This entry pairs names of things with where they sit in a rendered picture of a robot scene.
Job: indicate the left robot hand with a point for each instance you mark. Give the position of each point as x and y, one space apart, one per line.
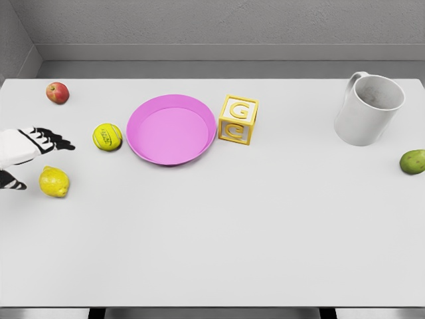
20 146

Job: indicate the pink plate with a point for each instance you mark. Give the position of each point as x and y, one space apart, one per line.
171 129

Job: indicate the yellow lemon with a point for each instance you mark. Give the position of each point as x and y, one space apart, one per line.
53 181

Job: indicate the red apple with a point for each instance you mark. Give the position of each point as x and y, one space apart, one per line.
57 92

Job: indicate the yellow tennis ball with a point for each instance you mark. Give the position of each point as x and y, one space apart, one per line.
107 137

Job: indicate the green pear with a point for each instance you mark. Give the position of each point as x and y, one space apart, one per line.
412 161

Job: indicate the yellow letter block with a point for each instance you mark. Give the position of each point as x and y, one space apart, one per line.
238 120

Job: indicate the white mug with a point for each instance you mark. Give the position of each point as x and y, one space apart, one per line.
367 111

